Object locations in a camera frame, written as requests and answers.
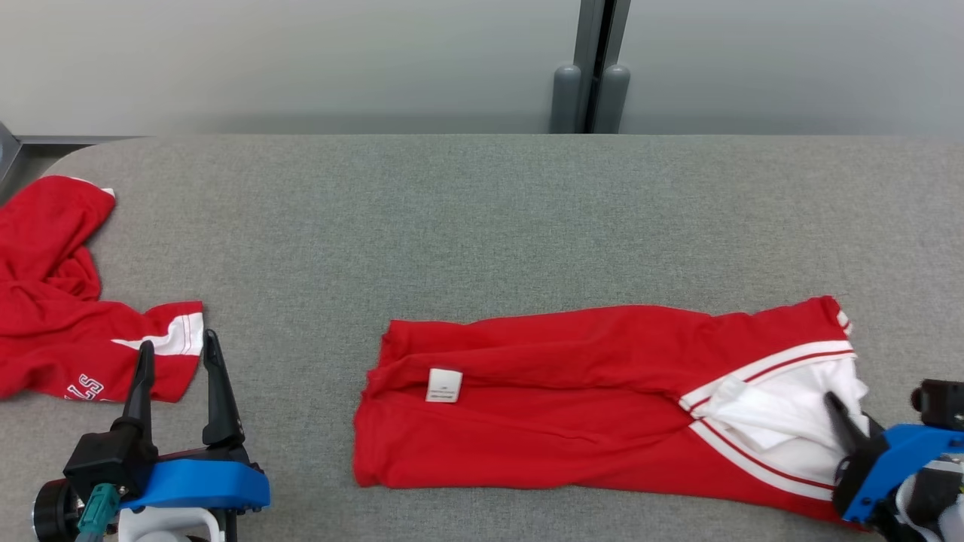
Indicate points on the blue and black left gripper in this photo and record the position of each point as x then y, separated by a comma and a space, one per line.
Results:
203, 482

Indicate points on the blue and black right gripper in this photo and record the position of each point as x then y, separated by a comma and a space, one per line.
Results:
896, 459

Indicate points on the red shorts with white stripe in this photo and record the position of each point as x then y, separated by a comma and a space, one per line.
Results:
45, 324

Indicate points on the red Bulls basketball jersey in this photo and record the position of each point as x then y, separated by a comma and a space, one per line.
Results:
565, 421

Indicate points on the grey metal baseboard strip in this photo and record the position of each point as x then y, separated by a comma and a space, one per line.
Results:
83, 140

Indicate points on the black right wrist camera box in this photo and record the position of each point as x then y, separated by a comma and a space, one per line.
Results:
941, 403

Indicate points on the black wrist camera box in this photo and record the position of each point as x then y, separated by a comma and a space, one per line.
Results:
941, 403
105, 463

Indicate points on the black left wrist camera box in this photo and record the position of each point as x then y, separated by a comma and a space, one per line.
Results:
105, 463

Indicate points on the grey cylindrical post foot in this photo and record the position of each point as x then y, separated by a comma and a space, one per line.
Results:
566, 102
613, 102

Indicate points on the grey metal partition post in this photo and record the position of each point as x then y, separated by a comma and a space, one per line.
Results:
591, 38

